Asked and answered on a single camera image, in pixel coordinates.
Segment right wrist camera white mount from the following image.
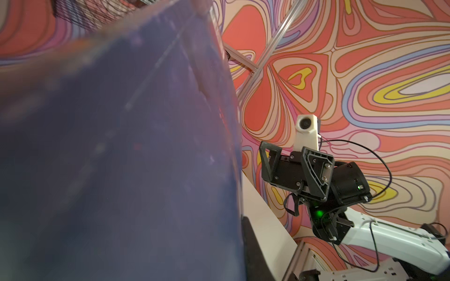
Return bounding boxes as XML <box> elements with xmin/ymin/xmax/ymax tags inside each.
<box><xmin>293</xmin><ymin>114</ymin><xmax>320</xmax><ymax>152</ymax></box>

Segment navy book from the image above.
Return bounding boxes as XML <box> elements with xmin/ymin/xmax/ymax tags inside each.
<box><xmin>1</xmin><ymin>1</ymin><xmax>246</xmax><ymax>281</ymax></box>

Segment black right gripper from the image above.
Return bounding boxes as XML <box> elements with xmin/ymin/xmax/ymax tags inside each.
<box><xmin>259</xmin><ymin>141</ymin><xmax>373</xmax><ymax>207</ymax></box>

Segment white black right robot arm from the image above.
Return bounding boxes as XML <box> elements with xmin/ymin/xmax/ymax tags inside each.
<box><xmin>259</xmin><ymin>142</ymin><xmax>450</xmax><ymax>281</ymax></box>

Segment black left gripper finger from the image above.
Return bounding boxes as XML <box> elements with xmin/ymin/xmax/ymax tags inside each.
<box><xmin>241</xmin><ymin>217</ymin><xmax>275</xmax><ymax>281</ymax></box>

